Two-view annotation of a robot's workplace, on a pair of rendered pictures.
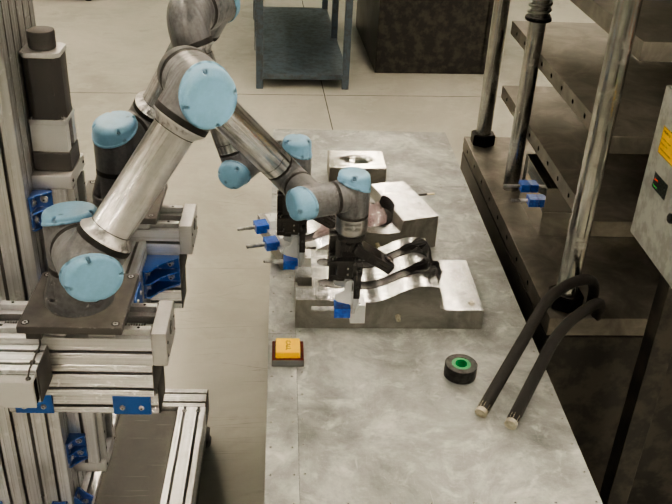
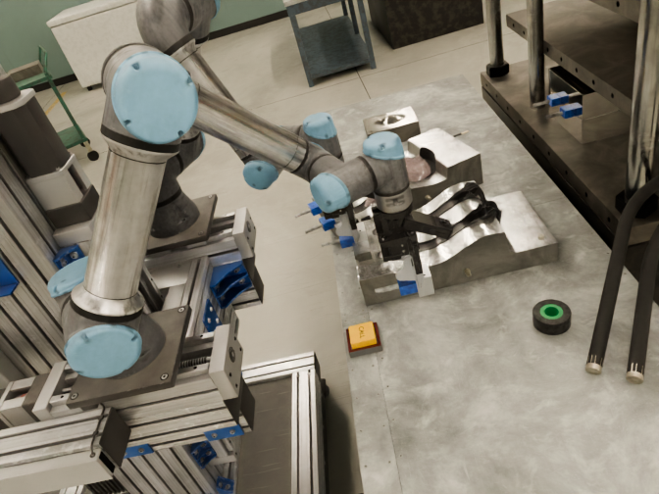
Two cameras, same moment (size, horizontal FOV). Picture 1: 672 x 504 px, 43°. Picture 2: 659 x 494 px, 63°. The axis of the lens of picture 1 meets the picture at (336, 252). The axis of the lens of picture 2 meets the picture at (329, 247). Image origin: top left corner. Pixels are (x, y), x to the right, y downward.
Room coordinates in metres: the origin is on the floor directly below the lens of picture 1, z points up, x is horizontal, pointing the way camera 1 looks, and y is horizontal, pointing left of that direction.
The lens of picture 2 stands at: (0.81, -0.06, 1.76)
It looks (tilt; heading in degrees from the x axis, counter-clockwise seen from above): 35 degrees down; 11
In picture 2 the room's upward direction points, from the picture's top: 18 degrees counter-clockwise
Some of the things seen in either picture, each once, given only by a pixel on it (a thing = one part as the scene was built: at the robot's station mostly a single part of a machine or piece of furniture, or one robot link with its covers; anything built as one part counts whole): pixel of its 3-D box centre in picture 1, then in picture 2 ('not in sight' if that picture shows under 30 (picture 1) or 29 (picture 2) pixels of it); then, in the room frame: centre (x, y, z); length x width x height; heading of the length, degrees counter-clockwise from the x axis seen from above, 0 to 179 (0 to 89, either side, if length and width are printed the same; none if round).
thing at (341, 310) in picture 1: (337, 308); (402, 284); (1.75, -0.01, 0.93); 0.13 x 0.05 x 0.05; 95
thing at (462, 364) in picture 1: (460, 368); (551, 317); (1.68, -0.32, 0.82); 0.08 x 0.08 x 0.04
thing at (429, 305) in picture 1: (385, 280); (444, 234); (1.99, -0.14, 0.87); 0.50 x 0.26 x 0.14; 95
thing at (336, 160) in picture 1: (356, 168); (391, 127); (2.80, -0.06, 0.84); 0.20 x 0.15 x 0.07; 95
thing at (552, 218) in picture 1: (605, 195); (638, 85); (2.60, -0.89, 0.87); 0.50 x 0.27 x 0.17; 95
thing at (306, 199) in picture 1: (310, 198); (338, 182); (1.72, 0.06, 1.25); 0.11 x 0.11 x 0.08; 29
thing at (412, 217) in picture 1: (346, 222); (393, 182); (2.34, -0.03, 0.86); 0.50 x 0.26 x 0.11; 112
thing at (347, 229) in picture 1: (351, 224); (393, 197); (1.75, -0.03, 1.17); 0.08 x 0.08 x 0.05
